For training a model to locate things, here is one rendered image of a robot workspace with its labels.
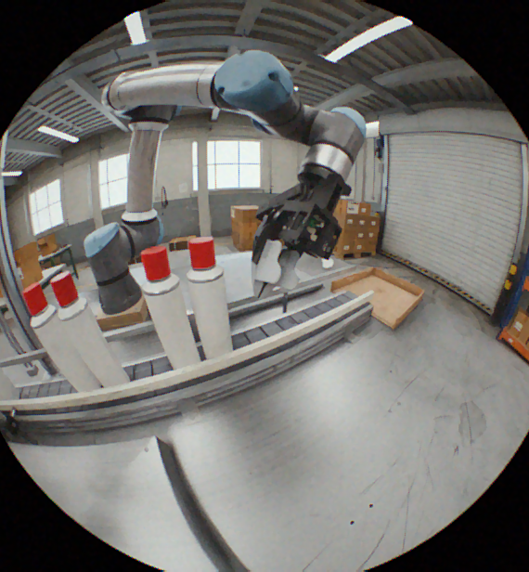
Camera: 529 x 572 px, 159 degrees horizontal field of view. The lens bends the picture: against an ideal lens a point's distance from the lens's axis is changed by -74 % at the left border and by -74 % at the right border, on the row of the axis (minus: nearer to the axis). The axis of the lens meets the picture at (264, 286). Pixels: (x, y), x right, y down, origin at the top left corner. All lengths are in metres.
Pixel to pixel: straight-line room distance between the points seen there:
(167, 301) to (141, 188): 0.41
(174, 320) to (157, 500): 0.24
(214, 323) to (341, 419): 0.26
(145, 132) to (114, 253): 0.33
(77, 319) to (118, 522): 0.26
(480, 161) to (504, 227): 1.12
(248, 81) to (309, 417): 0.44
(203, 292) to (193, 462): 0.25
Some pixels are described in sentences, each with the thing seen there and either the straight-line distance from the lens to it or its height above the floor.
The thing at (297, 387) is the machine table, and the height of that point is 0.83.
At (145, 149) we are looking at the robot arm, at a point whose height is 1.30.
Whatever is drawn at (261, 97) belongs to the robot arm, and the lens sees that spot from 0.22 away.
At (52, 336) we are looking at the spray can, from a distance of 0.32.
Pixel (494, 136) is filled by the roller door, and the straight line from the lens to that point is 4.28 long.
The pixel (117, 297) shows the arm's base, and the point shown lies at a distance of 0.58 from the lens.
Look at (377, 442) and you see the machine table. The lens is 0.36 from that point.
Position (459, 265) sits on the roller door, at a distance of 4.01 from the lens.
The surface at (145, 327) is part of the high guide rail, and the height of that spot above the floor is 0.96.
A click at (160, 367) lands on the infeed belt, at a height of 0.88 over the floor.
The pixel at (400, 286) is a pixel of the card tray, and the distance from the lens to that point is 0.85.
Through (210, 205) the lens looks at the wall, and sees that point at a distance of 5.54.
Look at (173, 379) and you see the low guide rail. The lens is 0.30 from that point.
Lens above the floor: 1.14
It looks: 27 degrees down
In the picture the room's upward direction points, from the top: straight up
